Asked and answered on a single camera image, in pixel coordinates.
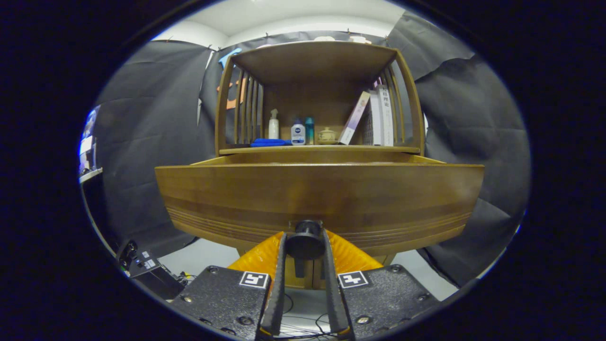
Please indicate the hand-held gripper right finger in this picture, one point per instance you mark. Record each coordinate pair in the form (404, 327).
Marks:
(333, 293)

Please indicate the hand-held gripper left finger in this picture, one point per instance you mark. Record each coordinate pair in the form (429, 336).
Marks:
(277, 293)

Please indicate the black drawer knob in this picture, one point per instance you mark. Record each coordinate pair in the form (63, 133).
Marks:
(305, 239)

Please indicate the wooden drawer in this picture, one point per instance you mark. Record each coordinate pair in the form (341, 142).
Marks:
(331, 194)

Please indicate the wooden cabinet door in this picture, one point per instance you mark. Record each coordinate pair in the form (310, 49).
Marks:
(316, 280)
(289, 280)

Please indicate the wooden countertop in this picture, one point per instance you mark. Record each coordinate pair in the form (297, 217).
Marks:
(331, 148)

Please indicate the wooden cabinet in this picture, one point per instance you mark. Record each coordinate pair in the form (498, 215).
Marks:
(312, 59)

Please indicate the black electronics box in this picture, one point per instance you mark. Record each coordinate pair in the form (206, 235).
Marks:
(151, 277)

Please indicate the blue folded cloth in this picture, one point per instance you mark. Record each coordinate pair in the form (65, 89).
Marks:
(270, 142)

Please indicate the beige lidded teacup with saucer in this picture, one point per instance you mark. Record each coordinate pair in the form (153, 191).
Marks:
(326, 135)

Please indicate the white bottle with blue cap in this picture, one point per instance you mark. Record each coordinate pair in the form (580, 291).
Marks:
(298, 133)

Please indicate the slim teal bottle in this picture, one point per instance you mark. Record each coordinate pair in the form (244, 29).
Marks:
(309, 131)

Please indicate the white pump bottle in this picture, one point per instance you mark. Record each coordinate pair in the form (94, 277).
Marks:
(273, 127)

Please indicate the dark patterned book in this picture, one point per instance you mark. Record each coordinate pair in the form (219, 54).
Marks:
(367, 130)

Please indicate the purple and white book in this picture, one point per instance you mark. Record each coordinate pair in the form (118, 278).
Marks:
(355, 118)

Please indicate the thin white book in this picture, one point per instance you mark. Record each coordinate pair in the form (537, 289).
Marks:
(375, 121)

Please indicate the thick white book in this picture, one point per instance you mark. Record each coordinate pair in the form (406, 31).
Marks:
(387, 118)

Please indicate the white wall shelf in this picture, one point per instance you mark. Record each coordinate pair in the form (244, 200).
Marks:
(90, 175)

